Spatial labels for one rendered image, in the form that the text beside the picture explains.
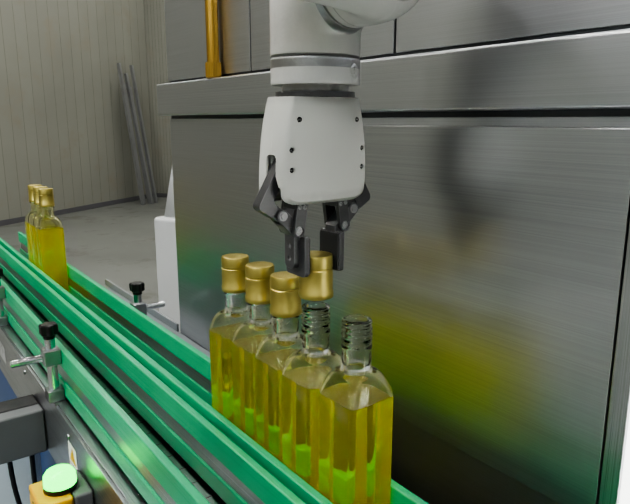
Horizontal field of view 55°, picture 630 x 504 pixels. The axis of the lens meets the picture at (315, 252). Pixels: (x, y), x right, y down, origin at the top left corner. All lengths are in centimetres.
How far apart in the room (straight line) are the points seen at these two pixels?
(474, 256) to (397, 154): 15
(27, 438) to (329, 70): 87
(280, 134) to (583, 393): 35
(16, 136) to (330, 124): 958
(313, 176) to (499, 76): 20
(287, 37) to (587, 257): 32
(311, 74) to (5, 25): 968
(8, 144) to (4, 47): 136
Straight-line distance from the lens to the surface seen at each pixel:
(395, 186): 69
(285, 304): 65
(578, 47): 57
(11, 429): 118
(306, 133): 56
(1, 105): 995
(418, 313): 69
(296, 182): 56
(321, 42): 55
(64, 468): 96
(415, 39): 71
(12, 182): 1002
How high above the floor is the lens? 150
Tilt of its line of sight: 12 degrees down
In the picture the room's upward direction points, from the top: straight up
